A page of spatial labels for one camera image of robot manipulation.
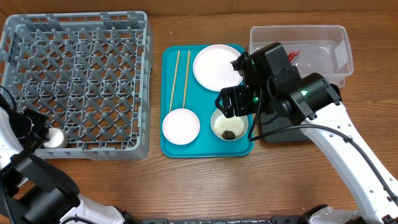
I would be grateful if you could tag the red snack wrapper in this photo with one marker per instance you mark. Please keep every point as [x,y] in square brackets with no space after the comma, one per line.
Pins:
[292,55]

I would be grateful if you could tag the wooden chopstick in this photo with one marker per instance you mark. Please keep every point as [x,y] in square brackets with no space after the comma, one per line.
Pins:
[186,78]
[174,81]

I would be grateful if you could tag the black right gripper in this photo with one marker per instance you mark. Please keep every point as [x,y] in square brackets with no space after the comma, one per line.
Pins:
[234,98]

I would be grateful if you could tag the grey dishwasher rack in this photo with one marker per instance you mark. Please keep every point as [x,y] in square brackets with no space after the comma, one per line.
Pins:
[89,73]

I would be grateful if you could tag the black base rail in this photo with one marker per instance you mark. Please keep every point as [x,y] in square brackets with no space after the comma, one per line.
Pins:
[273,220]

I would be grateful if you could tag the white cup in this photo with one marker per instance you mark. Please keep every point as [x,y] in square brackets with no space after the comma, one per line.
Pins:
[56,138]

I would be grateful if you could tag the large white plate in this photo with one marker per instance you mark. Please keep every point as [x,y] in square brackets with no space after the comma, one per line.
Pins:
[213,69]

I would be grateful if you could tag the small white pink plate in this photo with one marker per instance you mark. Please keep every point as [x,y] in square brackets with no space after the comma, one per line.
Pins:
[181,126]

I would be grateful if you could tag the bowl of rice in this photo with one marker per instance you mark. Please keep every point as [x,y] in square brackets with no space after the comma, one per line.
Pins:
[228,129]

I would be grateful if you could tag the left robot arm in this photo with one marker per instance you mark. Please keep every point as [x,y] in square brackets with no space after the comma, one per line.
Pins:
[34,191]

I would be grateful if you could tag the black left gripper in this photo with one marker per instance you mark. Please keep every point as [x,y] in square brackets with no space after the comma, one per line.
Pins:
[33,143]

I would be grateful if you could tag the left wooden chopstick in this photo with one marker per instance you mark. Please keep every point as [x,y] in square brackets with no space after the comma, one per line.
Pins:
[174,81]

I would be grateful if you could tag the clear plastic bin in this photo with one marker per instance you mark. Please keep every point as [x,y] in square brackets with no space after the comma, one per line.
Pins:
[323,49]

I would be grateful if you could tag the black tray bin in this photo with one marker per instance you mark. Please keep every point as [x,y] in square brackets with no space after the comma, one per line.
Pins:
[268,122]

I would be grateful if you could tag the teal serving tray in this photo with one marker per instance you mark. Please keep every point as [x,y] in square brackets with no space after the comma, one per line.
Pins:
[199,100]

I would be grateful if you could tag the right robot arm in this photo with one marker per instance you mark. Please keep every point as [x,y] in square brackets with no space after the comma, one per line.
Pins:
[314,107]

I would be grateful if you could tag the right wooden chopstick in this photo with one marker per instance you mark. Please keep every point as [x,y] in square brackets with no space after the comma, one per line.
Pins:
[186,78]

